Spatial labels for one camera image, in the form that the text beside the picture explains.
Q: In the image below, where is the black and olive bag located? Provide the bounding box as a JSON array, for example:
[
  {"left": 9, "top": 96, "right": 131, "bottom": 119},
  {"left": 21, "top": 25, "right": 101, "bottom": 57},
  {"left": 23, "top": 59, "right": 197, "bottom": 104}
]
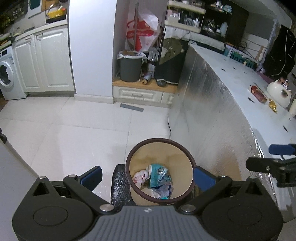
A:
[{"left": 154, "top": 38, "right": 189, "bottom": 84}]

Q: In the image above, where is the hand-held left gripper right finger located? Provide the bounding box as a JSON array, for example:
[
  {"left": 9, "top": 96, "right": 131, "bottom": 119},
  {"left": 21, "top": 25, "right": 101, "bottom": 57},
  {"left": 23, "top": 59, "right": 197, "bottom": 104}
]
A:
[{"left": 179, "top": 167, "right": 265, "bottom": 215}]

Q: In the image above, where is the black panel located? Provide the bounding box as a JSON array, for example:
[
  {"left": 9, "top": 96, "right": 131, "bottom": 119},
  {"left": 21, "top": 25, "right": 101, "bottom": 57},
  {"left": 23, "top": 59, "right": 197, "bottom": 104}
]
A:
[{"left": 263, "top": 24, "right": 296, "bottom": 77}]

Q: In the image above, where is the foil-covered counter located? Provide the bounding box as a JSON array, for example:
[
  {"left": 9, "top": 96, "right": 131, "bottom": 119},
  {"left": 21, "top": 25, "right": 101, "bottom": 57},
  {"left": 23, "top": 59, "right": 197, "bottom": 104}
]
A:
[{"left": 168, "top": 44, "right": 296, "bottom": 222}]

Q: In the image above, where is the yellow basin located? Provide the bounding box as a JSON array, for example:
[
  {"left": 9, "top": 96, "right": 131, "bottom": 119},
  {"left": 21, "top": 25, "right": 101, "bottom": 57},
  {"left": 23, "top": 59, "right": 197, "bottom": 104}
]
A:
[{"left": 46, "top": 6, "right": 68, "bottom": 24}]

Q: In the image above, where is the mop handle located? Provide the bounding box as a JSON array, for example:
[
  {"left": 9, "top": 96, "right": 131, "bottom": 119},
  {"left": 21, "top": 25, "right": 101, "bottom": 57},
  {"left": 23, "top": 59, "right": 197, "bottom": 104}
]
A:
[{"left": 132, "top": 0, "right": 140, "bottom": 52}]

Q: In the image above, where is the white cat-shaped teapot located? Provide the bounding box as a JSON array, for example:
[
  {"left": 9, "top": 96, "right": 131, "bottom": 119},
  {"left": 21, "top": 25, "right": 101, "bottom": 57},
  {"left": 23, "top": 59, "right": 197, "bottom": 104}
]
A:
[{"left": 267, "top": 78, "right": 292, "bottom": 108}]

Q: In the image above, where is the white kitchen cabinet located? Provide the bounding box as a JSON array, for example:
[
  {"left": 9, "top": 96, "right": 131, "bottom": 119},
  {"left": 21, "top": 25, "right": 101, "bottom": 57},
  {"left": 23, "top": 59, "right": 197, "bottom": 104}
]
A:
[{"left": 12, "top": 22, "right": 76, "bottom": 97}]

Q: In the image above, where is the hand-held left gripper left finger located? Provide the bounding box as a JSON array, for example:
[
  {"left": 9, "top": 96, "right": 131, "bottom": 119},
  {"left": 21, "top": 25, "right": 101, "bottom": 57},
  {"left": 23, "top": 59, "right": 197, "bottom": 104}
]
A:
[{"left": 32, "top": 166, "right": 118, "bottom": 215}]

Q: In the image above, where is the white drawer cabinet wooden top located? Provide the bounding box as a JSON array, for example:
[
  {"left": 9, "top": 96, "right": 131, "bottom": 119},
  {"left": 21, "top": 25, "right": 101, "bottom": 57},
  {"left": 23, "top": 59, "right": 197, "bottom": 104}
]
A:
[{"left": 112, "top": 78, "right": 177, "bottom": 109}]

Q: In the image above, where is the red and white plastic bag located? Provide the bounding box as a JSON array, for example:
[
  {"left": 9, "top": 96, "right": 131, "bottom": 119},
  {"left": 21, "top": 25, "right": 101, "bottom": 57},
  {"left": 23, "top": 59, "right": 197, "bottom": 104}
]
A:
[{"left": 126, "top": 8, "right": 162, "bottom": 53}]

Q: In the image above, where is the black floor cable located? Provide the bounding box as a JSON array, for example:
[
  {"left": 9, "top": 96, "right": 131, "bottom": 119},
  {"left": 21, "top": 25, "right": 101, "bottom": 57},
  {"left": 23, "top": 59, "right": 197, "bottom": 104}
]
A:
[{"left": 166, "top": 112, "right": 172, "bottom": 140}]

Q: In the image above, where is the translucent plastic bag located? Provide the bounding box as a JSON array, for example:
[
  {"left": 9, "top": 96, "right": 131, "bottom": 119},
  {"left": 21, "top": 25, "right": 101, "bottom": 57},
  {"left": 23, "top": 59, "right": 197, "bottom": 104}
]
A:
[{"left": 151, "top": 182, "right": 174, "bottom": 200}]

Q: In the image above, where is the blue printed box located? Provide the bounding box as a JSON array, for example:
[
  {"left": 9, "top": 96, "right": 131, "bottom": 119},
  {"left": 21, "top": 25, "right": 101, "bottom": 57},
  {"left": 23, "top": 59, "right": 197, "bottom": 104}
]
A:
[{"left": 225, "top": 44, "right": 258, "bottom": 70}]

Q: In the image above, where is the tan trash bin brown rim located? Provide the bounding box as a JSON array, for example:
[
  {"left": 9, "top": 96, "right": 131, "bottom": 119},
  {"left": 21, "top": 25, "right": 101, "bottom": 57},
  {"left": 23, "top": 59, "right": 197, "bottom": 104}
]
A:
[{"left": 126, "top": 138, "right": 197, "bottom": 207}]

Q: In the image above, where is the grey floor strip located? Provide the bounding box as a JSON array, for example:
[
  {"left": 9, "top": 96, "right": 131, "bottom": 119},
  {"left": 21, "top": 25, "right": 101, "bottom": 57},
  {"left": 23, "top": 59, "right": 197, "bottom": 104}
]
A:
[{"left": 120, "top": 103, "right": 145, "bottom": 112}]

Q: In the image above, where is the red snack packet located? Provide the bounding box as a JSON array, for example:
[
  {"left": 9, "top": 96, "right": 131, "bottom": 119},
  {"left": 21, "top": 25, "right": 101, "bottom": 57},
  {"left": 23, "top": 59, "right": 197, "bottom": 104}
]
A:
[{"left": 249, "top": 85, "right": 269, "bottom": 104}]

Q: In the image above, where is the cream storage rack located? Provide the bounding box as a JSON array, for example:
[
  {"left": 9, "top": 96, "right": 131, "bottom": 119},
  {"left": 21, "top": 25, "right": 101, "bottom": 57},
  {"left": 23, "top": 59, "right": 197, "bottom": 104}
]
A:
[{"left": 165, "top": 0, "right": 207, "bottom": 36}]

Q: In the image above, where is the teal snack packet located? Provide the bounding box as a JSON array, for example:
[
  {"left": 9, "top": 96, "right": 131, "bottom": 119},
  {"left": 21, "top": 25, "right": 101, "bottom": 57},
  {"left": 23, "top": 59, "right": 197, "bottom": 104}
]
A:
[{"left": 149, "top": 164, "right": 173, "bottom": 189}]

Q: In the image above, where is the dark shelf with glassware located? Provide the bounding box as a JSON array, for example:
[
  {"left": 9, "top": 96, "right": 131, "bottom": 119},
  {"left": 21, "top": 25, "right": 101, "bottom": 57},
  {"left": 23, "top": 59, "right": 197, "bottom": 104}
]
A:
[{"left": 202, "top": 3, "right": 250, "bottom": 45}]

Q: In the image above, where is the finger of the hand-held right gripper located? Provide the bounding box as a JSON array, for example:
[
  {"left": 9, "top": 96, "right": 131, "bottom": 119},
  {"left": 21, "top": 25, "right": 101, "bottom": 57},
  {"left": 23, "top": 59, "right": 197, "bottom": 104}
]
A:
[
  {"left": 269, "top": 144, "right": 296, "bottom": 156},
  {"left": 246, "top": 157, "right": 296, "bottom": 188}
]

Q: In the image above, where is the white pink crumpled wrapper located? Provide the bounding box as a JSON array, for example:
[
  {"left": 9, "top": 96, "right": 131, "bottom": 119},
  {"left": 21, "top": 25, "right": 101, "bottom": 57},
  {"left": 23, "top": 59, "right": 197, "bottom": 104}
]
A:
[{"left": 132, "top": 169, "right": 151, "bottom": 189}]

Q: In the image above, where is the black crinkled bag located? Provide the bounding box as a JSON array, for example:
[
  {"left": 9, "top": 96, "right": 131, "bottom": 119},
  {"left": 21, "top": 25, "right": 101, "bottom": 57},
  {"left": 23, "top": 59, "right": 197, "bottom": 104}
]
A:
[{"left": 112, "top": 164, "right": 136, "bottom": 207}]

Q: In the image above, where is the white washing machine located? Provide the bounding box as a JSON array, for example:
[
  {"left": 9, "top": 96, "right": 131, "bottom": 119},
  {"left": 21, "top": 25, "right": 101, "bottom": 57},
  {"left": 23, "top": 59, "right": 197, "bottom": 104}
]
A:
[{"left": 0, "top": 46, "right": 28, "bottom": 100}]

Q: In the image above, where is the grey bucket white liner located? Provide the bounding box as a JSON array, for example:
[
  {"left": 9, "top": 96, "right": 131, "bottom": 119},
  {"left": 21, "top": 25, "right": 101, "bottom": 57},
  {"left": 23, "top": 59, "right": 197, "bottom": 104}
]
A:
[{"left": 117, "top": 49, "right": 147, "bottom": 83}]

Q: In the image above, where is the clear plastic bottle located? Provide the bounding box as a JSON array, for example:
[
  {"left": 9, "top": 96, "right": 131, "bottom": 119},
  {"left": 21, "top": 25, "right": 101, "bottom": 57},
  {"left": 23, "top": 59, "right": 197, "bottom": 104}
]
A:
[{"left": 147, "top": 51, "right": 158, "bottom": 73}]

